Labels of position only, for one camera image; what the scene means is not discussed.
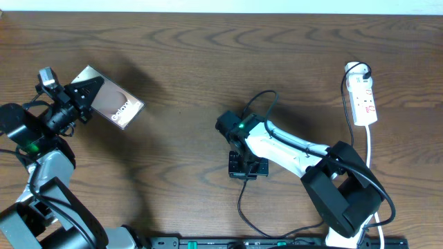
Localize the black charger cable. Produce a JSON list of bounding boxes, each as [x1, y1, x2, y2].
[[236, 62, 372, 239]]

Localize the white power strip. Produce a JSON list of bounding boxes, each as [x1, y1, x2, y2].
[[345, 62, 377, 127]]

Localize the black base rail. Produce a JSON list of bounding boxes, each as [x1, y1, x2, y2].
[[140, 234, 409, 249]]

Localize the Galaxy smartphone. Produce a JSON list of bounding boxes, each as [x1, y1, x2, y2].
[[71, 65, 145, 129]]

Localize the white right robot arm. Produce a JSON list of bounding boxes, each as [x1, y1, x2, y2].
[[215, 111, 385, 248]]

